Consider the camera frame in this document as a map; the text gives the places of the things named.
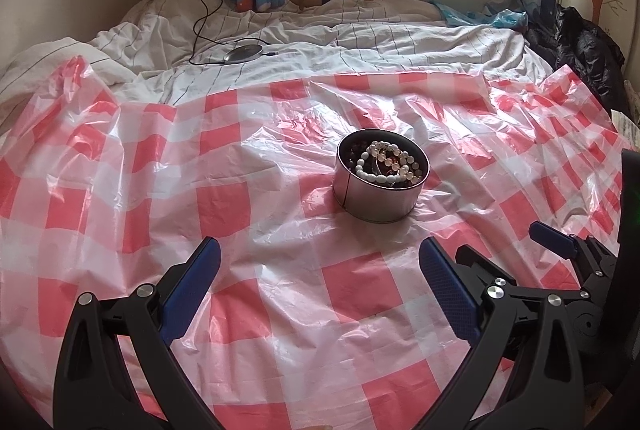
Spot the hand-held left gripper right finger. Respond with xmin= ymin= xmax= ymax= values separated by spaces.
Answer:
xmin=419 ymin=237 xmax=608 ymax=430

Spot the dark bead bracelet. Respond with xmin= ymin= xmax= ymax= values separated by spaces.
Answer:
xmin=340 ymin=137 xmax=426 ymax=188

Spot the white paper sheet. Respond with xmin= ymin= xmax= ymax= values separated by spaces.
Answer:
xmin=612 ymin=110 xmax=636 ymax=145

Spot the white striped duvet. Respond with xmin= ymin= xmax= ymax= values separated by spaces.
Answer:
xmin=0 ymin=0 xmax=556 ymax=135

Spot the round metal tin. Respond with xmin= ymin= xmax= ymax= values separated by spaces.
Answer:
xmin=332 ymin=128 xmax=431 ymax=224

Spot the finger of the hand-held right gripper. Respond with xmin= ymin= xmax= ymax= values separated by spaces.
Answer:
xmin=619 ymin=149 xmax=640 ymax=265
xmin=529 ymin=221 xmax=618 ymax=291

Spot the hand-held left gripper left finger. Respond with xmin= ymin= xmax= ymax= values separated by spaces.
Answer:
xmin=52 ymin=236 xmax=226 ymax=430

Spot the pink checked plastic sheet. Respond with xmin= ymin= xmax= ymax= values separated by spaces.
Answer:
xmin=0 ymin=54 xmax=636 ymax=430

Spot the white bead bracelet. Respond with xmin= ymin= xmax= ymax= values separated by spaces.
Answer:
xmin=355 ymin=140 xmax=421 ymax=185

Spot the black puffer jacket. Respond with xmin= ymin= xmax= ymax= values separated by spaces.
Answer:
xmin=522 ymin=4 xmax=631 ymax=131

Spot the round grey charging disc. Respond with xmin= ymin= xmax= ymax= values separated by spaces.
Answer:
xmin=222 ymin=42 xmax=266 ymax=64

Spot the blue plastic bag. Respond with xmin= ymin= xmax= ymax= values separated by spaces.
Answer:
xmin=432 ymin=0 xmax=528 ymax=30

